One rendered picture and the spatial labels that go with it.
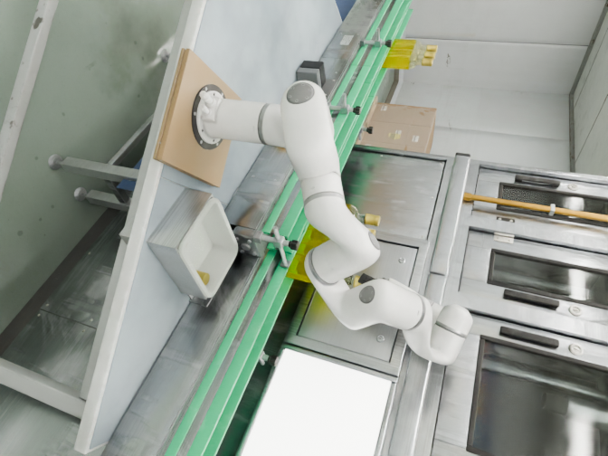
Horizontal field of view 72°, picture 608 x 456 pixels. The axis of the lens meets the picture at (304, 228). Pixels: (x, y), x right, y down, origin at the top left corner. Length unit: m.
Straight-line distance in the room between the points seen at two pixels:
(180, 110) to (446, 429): 1.01
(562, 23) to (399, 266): 6.18
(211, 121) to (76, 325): 0.89
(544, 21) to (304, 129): 6.56
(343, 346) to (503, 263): 0.60
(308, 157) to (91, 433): 0.74
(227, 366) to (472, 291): 0.77
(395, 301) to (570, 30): 6.69
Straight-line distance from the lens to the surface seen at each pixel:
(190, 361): 1.12
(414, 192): 1.64
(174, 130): 0.98
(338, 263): 0.82
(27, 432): 1.53
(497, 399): 1.29
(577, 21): 7.30
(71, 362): 1.55
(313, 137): 0.81
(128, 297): 1.00
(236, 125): 1.00
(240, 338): 1.12
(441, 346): 1.05
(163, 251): 0.99
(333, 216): 0.79
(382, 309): 0.84
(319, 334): 1.27
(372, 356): 1.24
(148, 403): 1.12
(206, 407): 1.08
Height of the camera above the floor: 1.37
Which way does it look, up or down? 19 degrees down
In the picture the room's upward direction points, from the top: 102 degrees clockwise
